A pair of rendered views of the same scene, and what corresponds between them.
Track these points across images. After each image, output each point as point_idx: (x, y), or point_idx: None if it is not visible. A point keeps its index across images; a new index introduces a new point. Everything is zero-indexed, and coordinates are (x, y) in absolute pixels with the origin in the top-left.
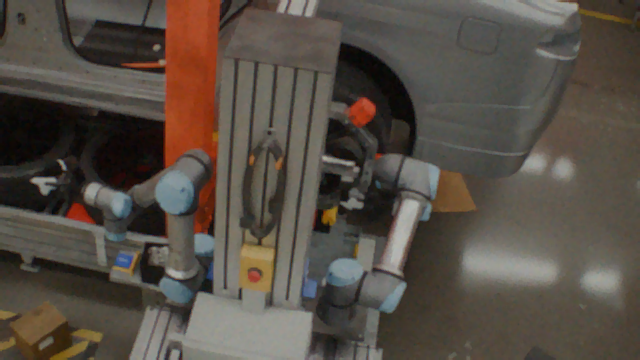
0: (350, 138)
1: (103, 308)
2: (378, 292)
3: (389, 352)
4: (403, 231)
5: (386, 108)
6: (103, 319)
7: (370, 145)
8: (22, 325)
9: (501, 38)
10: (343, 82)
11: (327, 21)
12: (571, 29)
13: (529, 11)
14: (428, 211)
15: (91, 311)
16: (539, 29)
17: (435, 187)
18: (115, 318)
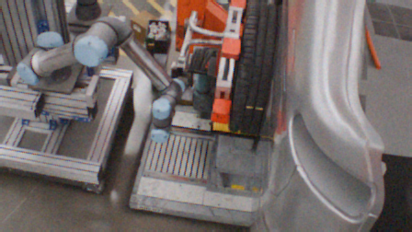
0: (207, 52)
1: (177, 59)
2: (25, 56)
3: (147, 224)
4: (56, 49)
5: (270, 87)
6: (169, 60)
7: (217, 77)
8: (143, 14)
9: (290, 77)
10: (259, 29)
11: None
12: (324, 146)
13: (307, 63)
14: (153, 132)
15: (175, 54)
16: (296, 96)
17: (74, 47)
18: (170, 64)
